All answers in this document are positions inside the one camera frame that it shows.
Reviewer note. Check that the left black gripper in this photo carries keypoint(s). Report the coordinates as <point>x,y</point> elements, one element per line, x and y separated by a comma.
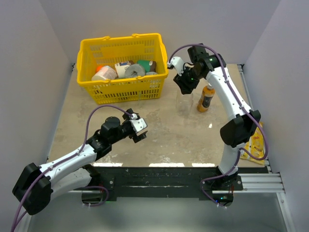
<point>135,137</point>

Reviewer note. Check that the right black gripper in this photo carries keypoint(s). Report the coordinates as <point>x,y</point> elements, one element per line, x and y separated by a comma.
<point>186,87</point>

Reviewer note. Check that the clear plastic bottle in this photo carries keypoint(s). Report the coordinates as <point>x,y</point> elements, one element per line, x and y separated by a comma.
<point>184,103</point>

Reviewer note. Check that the orange drink bottle blue label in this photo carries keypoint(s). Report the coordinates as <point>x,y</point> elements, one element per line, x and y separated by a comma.
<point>205,99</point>

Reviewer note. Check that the small white bottle cap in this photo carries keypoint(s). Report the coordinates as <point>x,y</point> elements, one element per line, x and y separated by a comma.
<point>209,85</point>

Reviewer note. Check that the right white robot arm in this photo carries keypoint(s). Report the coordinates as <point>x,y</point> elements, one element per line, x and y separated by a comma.
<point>242,120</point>

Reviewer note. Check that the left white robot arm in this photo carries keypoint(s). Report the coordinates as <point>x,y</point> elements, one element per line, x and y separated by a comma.
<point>39,184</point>

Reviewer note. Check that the white bottle orange cap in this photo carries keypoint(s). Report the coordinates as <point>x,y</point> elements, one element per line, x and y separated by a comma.
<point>104,73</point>

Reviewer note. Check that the brown packet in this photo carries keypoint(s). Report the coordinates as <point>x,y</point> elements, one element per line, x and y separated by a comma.
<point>152,66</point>

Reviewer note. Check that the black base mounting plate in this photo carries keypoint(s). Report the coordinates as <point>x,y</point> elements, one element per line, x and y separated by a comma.
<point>111,183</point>

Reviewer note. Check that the green packet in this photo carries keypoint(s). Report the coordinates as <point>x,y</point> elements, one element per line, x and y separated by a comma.
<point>146,64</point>

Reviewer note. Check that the grey tape roll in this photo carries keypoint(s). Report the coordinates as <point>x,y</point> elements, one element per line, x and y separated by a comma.
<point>135,70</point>

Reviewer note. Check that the yellow plastic shopping basket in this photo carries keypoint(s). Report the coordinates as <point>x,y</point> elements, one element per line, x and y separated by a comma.
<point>108,51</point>

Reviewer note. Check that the white labelled carton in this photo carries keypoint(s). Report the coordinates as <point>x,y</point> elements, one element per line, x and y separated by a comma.
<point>121,67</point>

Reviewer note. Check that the yellow snack bag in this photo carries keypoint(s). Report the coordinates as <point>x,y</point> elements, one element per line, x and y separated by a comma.
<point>256,147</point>

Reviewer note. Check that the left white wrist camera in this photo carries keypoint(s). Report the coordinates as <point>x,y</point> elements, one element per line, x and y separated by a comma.
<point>137,123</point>

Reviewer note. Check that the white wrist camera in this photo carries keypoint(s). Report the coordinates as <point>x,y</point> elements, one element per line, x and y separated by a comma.
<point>137,123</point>
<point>176,63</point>

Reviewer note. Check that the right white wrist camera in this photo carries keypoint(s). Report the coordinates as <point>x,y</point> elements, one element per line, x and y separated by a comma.
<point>176,63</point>

